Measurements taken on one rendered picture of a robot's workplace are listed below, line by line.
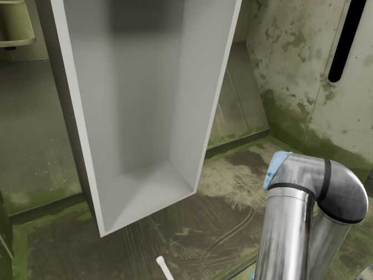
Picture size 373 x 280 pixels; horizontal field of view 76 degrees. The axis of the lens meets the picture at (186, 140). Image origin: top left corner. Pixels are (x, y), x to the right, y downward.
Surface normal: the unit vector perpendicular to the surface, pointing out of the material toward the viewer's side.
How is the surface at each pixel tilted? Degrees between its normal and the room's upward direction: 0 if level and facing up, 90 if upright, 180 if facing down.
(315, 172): 42
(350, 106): 90
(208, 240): 0
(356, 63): 90
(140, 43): 102
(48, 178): 57
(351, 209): 84
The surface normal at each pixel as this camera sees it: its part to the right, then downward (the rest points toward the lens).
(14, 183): 0.44, -0.11
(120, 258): 0.01, -0.87
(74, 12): 0.55, 0.58
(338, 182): -0.11, -0.14
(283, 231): -0.37, -0.61
